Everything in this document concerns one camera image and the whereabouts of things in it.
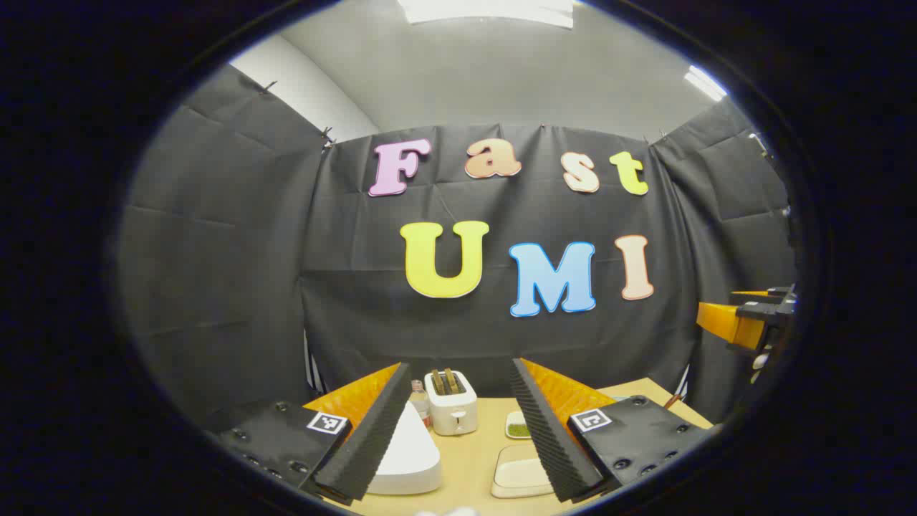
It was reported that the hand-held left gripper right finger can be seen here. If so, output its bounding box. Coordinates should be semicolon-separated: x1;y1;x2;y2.
510;357;717;502

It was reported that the ceiling light panel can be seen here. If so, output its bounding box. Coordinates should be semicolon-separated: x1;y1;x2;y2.
684;66;729;102

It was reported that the white rice cooker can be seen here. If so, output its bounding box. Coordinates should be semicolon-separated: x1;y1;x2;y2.
368;401;443;495

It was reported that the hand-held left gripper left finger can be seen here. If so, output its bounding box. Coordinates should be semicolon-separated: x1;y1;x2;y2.
204;362;413;506

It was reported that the white toaster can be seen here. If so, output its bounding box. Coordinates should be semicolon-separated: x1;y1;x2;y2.
424;370;479;436

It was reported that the clear plastic water bottle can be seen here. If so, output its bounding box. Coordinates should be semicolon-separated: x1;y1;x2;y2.
410;380;433;430

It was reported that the black backdrop cloth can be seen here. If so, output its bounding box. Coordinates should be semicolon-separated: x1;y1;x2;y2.
118;63;797;431

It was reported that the clear plastic rice tray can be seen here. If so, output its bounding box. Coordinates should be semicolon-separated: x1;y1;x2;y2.
491;444;556;499

